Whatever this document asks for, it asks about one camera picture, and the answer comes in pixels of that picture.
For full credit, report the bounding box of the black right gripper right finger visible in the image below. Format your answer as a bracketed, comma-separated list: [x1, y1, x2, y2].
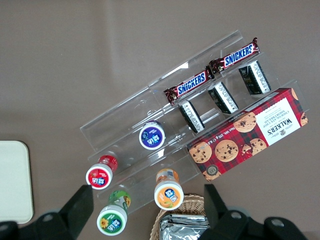
[199, 184, 251, 240]

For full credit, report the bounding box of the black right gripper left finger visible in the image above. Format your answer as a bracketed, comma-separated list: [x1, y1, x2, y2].
[35, 184, 95, 240]

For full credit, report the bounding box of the silver foil pouch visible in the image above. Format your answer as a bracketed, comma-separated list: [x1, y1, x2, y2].
[169, 213, 209, 220]
[159, 216, 212, 240]

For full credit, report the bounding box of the small black white box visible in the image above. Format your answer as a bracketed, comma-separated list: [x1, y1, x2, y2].
[177, 99, 206, 134]
[238, 60, 272, 96]
[207, 81, 239, 115]

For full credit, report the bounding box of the orange lid gum jar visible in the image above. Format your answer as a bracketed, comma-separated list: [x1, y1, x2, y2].
[153, 168, 185, 211]

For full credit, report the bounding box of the green lid gum jar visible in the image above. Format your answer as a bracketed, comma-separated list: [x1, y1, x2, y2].
[96, 190, 132, 237]

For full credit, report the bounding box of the brown Snickers bar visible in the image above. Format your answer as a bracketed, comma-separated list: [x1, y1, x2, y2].
[163, 69, 216, 106]
[208, 37, 260, 75]

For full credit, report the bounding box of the red lid gum jar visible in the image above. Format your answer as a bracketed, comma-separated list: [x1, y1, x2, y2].
[85, 154, 119, 191]

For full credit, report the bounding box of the clear acrylic stepped stand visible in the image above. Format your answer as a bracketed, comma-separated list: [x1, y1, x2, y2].
[79, 29, 311, 216]

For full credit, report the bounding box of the light oval wicker basket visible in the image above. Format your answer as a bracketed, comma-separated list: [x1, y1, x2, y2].
[149, 194, 209, 240]

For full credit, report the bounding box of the cream plastic tray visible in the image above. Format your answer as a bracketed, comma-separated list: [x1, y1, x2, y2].
[0, 140, 34, 224]

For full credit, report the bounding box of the purple lid gum jar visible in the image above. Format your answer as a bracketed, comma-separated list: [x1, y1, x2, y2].
[138, 120, 166, 151]

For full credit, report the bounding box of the red tartan cookie box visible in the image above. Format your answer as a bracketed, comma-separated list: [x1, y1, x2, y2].
[186, 87, 309, 182]

